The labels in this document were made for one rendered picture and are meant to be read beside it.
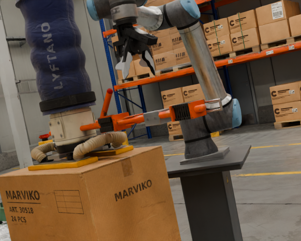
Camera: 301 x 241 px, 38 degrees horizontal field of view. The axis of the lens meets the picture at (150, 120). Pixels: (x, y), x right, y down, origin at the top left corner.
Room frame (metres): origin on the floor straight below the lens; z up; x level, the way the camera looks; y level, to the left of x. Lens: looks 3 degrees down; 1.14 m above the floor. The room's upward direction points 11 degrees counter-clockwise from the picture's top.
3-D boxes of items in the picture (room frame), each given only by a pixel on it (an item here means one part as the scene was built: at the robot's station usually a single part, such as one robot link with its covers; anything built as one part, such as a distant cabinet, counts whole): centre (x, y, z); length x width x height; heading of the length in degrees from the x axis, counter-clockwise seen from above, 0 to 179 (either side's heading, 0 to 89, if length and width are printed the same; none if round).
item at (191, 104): (1.34, -0.12, 1.08); 0.08 x 0.07 x 0.05; 47
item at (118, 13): (1.49, 0.02, 1.44); 0.10 x 0.09 x 0.05; 137
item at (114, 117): (1.58, 0.13, 1.08); 0.10 x 0.08 x 0.06; 137
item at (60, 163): (1.68, 0.38, 0.97); 0.34 x 0.10 x 0.05; 47
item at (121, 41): (1.50, 0.02, 1.35); 0.09 x 0.08 x 0.12; 47
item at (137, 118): (1.70, 0.09, 1.08); 0.93 x 0.30 x 0.04; 47
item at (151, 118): (1.43, -0.03, 1.07); 0.07 x 0.07 x 0.04; 47
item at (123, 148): (1.82, 0.25, 0.97); 0.34 x 0.10 x 0.05; 47
